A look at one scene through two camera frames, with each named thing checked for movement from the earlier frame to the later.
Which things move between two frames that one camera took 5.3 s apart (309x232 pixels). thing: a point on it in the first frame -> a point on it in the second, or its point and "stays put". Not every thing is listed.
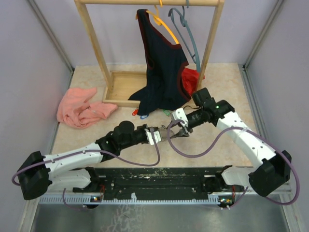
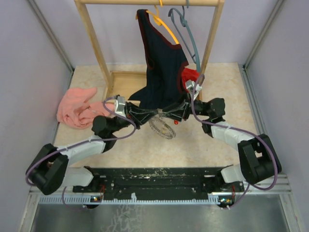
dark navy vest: x=163 y=58 stays put
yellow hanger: x=159 y=21 stays put
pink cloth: x=74 y=110 stays put
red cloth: x=190 y=78 stays put
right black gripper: x=182 y=133 -> x=177 y=116
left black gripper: x=145 y=126 -> x=129 y=107
